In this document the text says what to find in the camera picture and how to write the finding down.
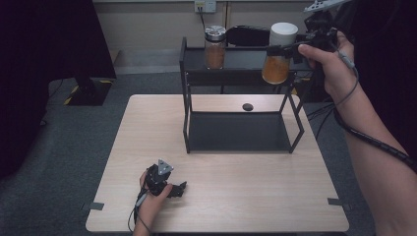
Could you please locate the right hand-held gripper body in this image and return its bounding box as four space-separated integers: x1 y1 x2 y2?
293 0 352 65

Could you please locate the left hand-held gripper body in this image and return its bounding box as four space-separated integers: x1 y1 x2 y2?
143 158 175 198

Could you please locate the spice jar with white lid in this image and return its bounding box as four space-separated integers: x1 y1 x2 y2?
261 22 300 86

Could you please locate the spice jar with metal lid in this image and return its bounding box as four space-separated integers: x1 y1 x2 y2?
204 25 228 71

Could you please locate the black metal shelf rack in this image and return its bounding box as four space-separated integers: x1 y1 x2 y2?
178 35 325 154

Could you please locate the person's left hand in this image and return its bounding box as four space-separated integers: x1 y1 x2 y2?
139 170 174 228

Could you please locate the person's right hand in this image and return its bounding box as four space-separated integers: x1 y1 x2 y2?
297 30 361 105

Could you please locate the black chair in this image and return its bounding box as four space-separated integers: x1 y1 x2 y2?
219 25 298 95

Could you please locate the grey tape strip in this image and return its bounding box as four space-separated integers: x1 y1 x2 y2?
327 197 353 211
81 202 105 211

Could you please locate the black stand base yellow tape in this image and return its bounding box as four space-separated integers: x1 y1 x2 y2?
63 76 115 107

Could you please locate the left hand-held gripper cable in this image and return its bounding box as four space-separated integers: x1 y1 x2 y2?
127 187 152 235

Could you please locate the hand-held gripper cable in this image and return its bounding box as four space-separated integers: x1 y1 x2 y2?
329 38 417 174
127 187 152 235

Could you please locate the beige wall conduit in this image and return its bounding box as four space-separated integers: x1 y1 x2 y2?
223 2 231 30

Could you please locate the black floor cable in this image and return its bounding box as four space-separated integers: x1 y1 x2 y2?
314 107 336 141
306 101 336 121

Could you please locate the black power cord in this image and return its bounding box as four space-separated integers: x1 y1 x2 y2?
198 5 208 30

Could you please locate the white wall socket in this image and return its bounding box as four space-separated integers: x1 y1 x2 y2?
194 0 217 15

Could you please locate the right hand-held gripper cable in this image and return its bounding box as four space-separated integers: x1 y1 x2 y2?
329 38 417 174

